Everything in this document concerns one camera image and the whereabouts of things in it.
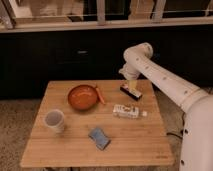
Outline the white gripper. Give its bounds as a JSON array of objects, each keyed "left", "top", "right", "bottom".
[{"left": 119, "top": 63, "right": 140, "bottom": 91}]

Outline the orange ceramic bowl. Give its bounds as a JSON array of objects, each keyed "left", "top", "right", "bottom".
[{"left": 68, "top": 85, "right": 98, "bottom": 110}]

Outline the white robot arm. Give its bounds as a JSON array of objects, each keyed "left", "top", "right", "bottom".
[{"left": 119, "top": 43, "right": 213, "bottom": 171}]

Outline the clear plastic bottle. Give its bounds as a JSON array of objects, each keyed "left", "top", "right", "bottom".
[{"left": 113, "top": 104, "right": 148, "bottom": 119}]

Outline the orange carrot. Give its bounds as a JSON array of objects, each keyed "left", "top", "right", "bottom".
[{"left": 95, "top": 86, "right": 106, "bottom": 105}]

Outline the blue sponge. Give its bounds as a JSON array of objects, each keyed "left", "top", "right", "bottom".
[{"left": 88, "top": 127, "right": 111, "bottom": 150}]

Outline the wooden table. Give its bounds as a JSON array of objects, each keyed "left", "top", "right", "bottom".
[{"left": 21, "top": 80, "right": 174, "bottom": 168}]

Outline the white plastic cup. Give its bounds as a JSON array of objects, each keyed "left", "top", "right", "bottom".
[{"left": 44, "top": 109, "right": 65, "bottom": 133}]

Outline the dark cabinet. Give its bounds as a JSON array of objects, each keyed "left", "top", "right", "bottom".
[{"left": 0, "top": 25, "right": 213, "bottom": 99}]

